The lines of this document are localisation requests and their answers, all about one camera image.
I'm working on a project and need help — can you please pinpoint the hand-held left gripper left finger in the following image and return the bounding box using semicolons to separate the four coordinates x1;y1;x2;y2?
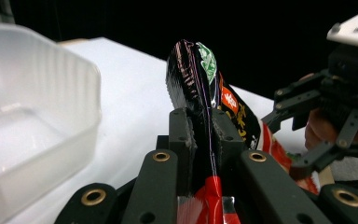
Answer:
168;106;199;198

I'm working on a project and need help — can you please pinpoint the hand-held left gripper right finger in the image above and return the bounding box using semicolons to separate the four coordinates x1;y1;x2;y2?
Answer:
210;108;247;190

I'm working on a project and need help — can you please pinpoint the red and black soup base packet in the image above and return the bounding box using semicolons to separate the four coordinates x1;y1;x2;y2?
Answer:
165;38;321;224

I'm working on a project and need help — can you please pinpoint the translucent plastic container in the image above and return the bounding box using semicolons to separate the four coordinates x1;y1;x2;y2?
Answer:
0;21;103;224

